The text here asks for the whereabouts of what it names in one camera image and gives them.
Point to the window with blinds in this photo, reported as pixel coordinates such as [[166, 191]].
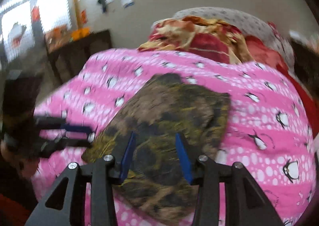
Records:
[[37, 4]]

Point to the white dotted pillow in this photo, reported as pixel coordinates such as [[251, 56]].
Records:
[[236, 17]]

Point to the red cloth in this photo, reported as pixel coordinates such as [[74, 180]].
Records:
[[264, 50]]

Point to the orange box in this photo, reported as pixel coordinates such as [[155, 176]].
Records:
[[80, 33]]

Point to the pink penguin print blanket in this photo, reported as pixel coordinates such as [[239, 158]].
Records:
[[249, 116]]

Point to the black wall-mounted device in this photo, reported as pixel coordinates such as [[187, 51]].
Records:
[[102, 0]]

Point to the dark furniture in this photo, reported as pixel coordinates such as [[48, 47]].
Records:
[[305, 61]]

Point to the person's left hand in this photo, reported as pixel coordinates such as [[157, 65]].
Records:
[[23, 166]]

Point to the dark wooden cabinet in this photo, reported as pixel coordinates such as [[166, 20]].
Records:
[[74, 56]]

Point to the camouflage patterned pants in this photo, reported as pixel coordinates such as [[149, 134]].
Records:
[[162, 106]]

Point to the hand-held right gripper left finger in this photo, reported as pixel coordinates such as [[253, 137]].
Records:
[[128, 156]]

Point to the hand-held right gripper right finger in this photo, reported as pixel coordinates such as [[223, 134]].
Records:
[[184, 158]]

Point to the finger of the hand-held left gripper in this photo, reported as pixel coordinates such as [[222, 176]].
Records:
[[72, 142], [74, 127]]

